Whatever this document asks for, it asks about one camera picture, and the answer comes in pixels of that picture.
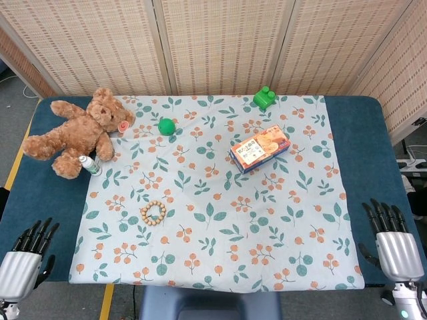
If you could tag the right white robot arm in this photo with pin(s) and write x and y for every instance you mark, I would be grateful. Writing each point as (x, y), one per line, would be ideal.
(408, 303)

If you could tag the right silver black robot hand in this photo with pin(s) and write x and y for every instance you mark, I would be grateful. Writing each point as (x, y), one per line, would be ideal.
(398, 255)

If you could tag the brown teddy bear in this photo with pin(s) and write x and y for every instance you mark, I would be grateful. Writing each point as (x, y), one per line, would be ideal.
(76, 130)

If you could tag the green ball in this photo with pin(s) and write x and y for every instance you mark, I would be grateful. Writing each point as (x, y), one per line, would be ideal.
(166, 126)

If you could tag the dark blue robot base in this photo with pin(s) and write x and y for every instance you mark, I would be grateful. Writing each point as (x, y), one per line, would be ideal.
(207, 303)

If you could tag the floral leaf print tablecloth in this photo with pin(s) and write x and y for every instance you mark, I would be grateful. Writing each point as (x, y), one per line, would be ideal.
(213, 200)

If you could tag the green toy building block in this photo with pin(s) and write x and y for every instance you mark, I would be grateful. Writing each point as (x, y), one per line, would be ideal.
(263, 100)

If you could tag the orange blue biscuit box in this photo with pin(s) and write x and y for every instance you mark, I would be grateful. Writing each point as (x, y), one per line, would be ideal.
(258, 150)

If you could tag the woven bamboo folding screen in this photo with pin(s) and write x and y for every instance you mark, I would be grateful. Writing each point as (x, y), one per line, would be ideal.
(220, 46)

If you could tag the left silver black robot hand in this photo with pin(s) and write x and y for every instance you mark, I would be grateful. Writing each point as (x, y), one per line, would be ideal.
(20, 273)

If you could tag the dark blue padded table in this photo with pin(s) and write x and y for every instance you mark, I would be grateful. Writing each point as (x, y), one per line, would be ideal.
(360, 150)

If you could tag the small white bottle green label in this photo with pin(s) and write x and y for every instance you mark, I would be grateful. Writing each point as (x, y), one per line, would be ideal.
(91, 166)

